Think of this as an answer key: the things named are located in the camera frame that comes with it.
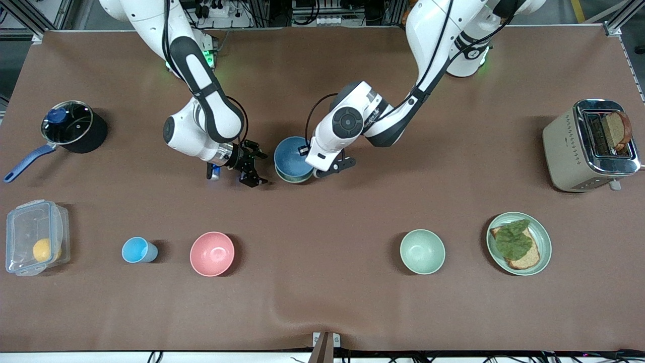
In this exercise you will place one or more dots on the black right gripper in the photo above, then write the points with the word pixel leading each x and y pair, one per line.
pixel 240 161

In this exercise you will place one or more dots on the blue bowl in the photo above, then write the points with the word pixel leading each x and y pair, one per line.
pixel 289 159

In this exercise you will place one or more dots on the light green bowl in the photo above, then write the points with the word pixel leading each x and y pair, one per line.
pixel 295 180
pixel 422 251

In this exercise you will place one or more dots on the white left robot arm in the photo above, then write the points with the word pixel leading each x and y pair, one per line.
pixel 433 30

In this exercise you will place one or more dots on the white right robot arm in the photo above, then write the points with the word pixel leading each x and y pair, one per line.
pixel 206 96

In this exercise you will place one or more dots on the pink bowl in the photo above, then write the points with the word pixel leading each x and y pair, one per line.
pixel 212 254

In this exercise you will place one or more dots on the light blue cup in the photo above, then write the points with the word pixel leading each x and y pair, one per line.
pixel 136 250

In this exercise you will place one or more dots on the brown table cloth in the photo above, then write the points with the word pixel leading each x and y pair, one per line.
pixel 322 302

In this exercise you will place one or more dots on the white power strip with plugs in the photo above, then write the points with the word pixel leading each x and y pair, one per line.
pixel 219 10

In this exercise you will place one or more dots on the glass lid with blue knob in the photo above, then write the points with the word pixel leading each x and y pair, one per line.
pixel 70 126

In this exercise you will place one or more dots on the yellow lemon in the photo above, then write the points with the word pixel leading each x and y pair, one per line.
pixel 44 250

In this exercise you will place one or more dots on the green lettuce leaf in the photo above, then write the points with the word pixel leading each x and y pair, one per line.
pixel 514 241

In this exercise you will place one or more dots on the clear plastic lidded container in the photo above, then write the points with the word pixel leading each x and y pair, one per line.
pixel 30 227

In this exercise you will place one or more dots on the wholegrain bread slice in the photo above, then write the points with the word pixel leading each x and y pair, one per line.
pixel 526 261

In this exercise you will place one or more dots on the light green plate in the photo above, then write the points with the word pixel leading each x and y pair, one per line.
pixel 544 242

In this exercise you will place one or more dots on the beige chrome toaster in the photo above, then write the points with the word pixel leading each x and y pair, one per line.
pixel 564 151

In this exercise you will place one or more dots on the brown bread slice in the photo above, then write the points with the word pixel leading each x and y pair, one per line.
pixel 619 130

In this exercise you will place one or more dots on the metal clamp bracket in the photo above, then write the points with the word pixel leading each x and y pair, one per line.
pixel 326 343

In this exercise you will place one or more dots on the aluminium frame profile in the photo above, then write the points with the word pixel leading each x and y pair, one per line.
pixel 625 21
pixel 45 12

